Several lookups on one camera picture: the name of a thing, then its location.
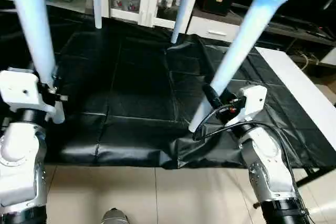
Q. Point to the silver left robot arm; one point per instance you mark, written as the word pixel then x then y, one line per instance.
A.
pixel 21 166

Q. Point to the white drawer unit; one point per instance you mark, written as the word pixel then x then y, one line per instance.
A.
pixel 210 29

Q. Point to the white flat board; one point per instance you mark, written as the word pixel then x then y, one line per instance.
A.
pixel 299 87

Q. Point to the black work mat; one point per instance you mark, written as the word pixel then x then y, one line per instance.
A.
pixel 126 87

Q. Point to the dark low sideboard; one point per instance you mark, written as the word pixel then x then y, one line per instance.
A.
pixel 299 30

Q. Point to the black metal stand leg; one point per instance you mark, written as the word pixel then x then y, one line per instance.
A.
pixel 317 177

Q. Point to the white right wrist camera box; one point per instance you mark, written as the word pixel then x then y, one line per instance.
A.
pixel 253 100

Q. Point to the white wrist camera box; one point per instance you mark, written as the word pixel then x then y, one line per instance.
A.
pixel 23 93
pixel 253 100

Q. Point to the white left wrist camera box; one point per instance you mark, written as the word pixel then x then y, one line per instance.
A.
pixel 23 93

